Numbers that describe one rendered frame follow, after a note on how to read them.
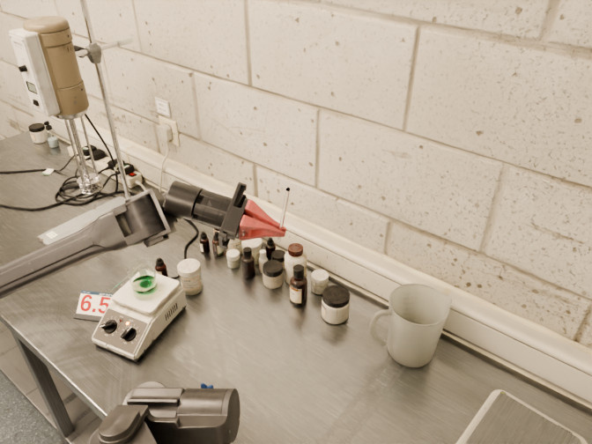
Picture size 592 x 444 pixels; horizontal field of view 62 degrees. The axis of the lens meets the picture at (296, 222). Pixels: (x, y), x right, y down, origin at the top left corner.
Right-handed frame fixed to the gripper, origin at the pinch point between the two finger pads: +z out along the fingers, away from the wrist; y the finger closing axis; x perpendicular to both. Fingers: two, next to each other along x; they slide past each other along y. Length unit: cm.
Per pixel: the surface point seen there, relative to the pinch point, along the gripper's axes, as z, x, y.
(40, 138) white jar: -110, -105, -50
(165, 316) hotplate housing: -21.7, -42.5, 12.6
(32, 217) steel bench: -81, -77, -10
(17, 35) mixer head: -74, -18, -34
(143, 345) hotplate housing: -23, -40, 21
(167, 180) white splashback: -45, -75, -36
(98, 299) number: -40, -49, 13
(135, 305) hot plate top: -28, -39, 13
